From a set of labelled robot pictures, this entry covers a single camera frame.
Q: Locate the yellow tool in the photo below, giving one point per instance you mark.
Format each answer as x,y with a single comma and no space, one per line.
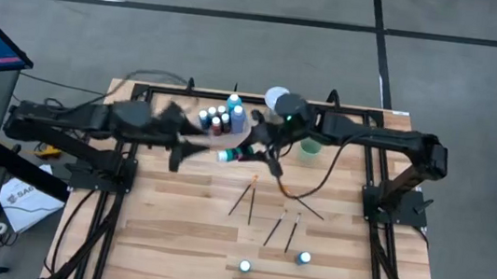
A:
49,151

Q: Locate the black paintbrush gold ferrule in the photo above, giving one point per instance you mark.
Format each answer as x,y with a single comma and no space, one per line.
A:
242,196

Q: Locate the black desk beam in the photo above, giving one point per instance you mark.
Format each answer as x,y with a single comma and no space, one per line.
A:
24,170

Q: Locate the purple paint bottle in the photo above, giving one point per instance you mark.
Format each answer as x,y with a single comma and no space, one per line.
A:
238,120

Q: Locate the small pink paint bottle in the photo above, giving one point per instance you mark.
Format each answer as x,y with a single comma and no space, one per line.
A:
216,124

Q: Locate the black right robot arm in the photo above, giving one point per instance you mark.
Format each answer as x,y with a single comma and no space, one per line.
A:
380,136

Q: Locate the small teal paint bottle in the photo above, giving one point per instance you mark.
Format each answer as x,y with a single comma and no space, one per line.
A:
237,153
244,266

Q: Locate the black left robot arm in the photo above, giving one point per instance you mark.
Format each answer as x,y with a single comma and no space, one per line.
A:
68,116

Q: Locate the small green paint bottle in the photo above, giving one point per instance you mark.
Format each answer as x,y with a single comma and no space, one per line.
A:
212,111

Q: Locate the white tape roll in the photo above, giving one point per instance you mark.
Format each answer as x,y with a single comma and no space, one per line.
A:
0,227

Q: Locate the clear plastic bin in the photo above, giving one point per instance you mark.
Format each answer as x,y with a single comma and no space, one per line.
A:
225,140

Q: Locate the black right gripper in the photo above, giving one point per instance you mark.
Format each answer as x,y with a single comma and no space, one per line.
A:
274,140

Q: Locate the white printed paper sheet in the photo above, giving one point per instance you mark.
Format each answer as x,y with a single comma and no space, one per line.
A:
25,203

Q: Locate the large teal paint bottle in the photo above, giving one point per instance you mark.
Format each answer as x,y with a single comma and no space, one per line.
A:
234,99

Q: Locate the pale green cup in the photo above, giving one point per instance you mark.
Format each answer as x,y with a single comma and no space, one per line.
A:
309,150

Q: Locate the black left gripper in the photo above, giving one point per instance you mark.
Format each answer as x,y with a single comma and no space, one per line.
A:
160,135

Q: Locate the black paintbrush silver ferrule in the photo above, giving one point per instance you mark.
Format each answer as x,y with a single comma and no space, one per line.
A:
292,233
275,228

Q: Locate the black metal table frame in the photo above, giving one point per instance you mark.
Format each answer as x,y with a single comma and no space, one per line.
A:
165,89

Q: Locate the orange fan paintbrush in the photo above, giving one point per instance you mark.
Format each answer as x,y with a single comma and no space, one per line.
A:
311,208

